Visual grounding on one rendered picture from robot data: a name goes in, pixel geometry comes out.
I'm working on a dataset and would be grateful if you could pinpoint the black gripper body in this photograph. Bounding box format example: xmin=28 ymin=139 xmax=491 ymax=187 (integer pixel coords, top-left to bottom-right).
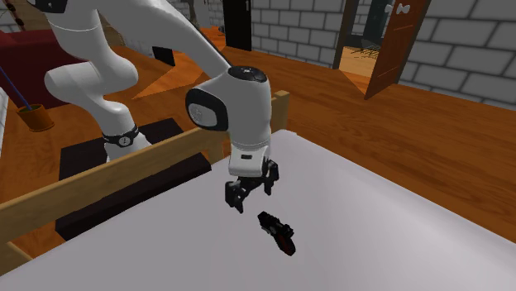
xmin=236 ymin=159 xmax=270 ymax=191

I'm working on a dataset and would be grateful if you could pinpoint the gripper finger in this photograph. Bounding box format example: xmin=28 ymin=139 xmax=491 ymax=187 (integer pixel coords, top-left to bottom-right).
xmin=224 ymin=179 xmax=253 ymax=215
xmin=264 ymin=160 xmax=280 ymax=198

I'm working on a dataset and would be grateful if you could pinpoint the black and red toy gun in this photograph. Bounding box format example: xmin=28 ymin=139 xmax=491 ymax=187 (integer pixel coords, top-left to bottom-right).
xmin=256 ymin=210 xmax=298 ymax=258

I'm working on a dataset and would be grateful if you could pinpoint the dark robot stand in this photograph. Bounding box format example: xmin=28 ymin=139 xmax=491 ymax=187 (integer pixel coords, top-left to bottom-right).
xmin=55 ymin=117 xmax=213 ymax=242

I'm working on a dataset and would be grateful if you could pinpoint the small black box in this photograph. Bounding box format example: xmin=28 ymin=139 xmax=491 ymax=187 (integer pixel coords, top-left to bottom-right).
xmin=151 ymin=45 xmax=177 ymax=68

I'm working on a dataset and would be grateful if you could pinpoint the tall black cabinet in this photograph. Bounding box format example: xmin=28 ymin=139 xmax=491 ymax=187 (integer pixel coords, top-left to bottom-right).
xmin=222 ymin=0 xmax=253 ymax=52

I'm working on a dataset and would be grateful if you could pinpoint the brown wooden door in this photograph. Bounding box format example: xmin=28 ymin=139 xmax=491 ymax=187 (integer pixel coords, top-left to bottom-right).
xmin=332 ymin=0 xmax=432 ymax=102

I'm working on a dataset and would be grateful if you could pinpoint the orange pot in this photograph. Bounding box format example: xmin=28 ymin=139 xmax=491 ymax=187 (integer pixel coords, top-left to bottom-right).
xmin=16 ymin=103 xmax=55 ymax=133

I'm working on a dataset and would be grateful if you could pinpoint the blue stick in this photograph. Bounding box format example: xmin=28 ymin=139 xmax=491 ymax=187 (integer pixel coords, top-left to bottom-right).
xmin=0 ymin=66 xmax=32 ymax=112

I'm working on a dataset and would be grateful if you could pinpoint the dark red upholstered furniture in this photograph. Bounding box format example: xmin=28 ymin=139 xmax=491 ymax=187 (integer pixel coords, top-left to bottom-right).
xmin=0 ymin=29 xmax=88 ymax=111

